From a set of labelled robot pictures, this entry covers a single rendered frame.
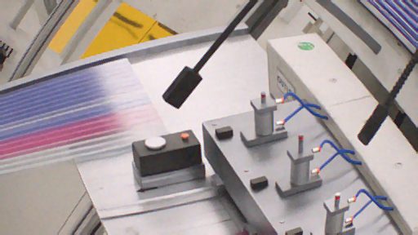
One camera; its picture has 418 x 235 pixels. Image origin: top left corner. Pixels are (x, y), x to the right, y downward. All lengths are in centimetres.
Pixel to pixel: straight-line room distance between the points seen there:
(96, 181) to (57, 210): 134
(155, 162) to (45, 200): 136
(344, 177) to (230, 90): 34
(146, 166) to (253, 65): 31
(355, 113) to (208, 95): 28
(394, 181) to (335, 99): 20
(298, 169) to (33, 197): 152
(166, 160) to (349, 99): 23
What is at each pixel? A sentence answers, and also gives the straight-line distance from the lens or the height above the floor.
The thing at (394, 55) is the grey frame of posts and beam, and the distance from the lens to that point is 123.
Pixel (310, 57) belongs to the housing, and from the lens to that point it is 132.
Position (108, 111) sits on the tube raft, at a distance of 136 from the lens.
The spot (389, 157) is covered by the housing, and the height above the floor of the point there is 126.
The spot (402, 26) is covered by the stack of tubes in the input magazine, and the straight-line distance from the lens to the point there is 120.
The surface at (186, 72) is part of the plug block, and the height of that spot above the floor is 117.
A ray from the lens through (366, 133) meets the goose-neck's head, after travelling 97.
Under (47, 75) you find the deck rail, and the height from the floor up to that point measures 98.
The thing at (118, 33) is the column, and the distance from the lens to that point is 430.
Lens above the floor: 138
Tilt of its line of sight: 12 degrees down
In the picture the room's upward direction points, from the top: 39 degrees clockwise
